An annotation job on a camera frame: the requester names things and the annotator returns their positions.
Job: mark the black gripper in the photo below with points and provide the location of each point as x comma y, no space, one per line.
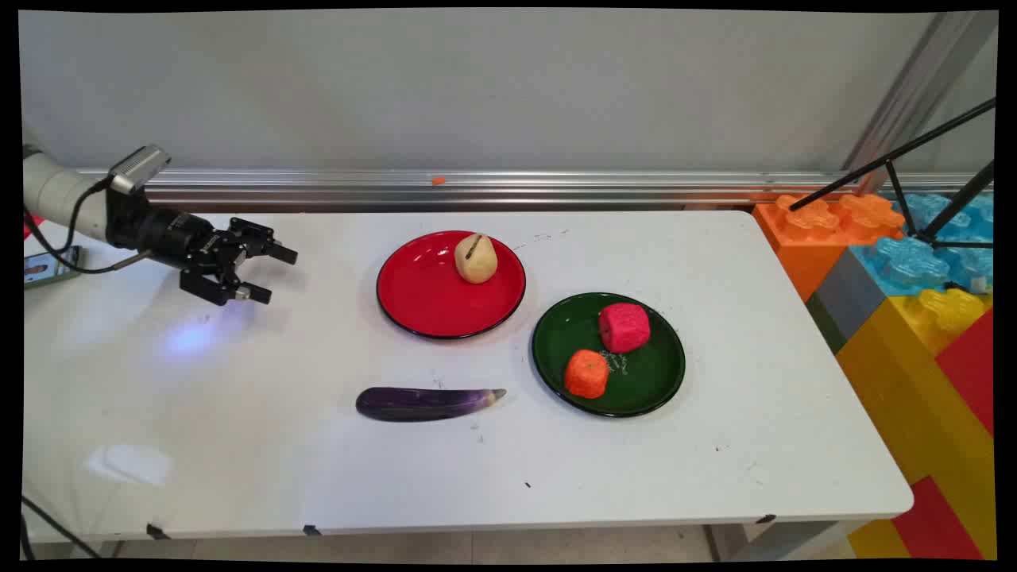
171,234

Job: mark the orange toy fruit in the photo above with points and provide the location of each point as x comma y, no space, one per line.
586,374

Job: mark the red round plate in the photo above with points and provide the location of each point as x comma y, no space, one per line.
429,298

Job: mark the smartphone with lit screen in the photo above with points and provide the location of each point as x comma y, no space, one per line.
52,267

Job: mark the purple toy eggplant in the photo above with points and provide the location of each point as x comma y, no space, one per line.
421,403

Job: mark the beige toy pear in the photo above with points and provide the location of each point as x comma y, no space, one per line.
476,260

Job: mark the small red object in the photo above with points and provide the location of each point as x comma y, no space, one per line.
30,227

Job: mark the pink-red toy fruit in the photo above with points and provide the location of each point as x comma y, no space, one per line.
624,327

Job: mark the dark green round plate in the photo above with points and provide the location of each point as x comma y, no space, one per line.
643,377

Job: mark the orange giant building block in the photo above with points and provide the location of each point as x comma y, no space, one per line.
802,238

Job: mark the grey table leg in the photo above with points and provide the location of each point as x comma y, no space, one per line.
783,540

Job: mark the grey giant building block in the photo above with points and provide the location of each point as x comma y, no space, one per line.
846,306

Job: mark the black tripod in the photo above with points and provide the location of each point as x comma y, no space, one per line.
902,151

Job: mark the giant colourful toy bricks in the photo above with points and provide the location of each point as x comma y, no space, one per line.
906,373

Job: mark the blue giant building block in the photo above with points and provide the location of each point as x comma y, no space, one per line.
914,266

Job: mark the diagonal aluminium profile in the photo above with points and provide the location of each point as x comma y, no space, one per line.
914,95

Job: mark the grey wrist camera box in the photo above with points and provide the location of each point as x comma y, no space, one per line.
139,168

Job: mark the aluminium rail along wall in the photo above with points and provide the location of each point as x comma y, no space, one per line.
556,189

